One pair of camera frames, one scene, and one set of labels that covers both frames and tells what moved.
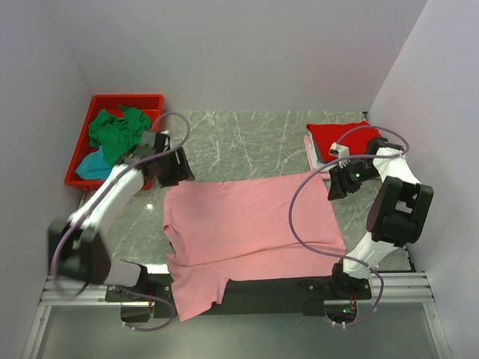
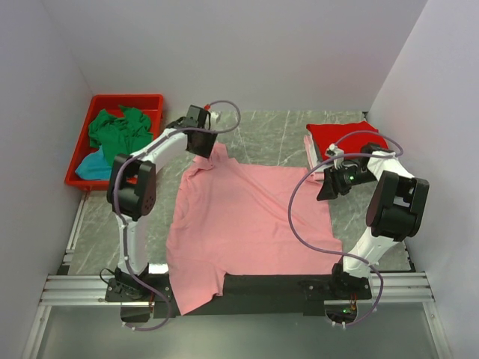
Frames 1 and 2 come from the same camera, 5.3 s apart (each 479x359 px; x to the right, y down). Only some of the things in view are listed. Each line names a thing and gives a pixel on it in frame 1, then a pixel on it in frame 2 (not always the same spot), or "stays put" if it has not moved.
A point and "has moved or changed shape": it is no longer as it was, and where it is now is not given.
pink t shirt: [243, 231] has moved or changed shape
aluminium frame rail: [400, 289] stays put
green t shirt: [119, 135] stays put
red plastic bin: [151, 104] stays put
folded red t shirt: [356, 135] stays put
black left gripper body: [170, 170] → [206, 143]
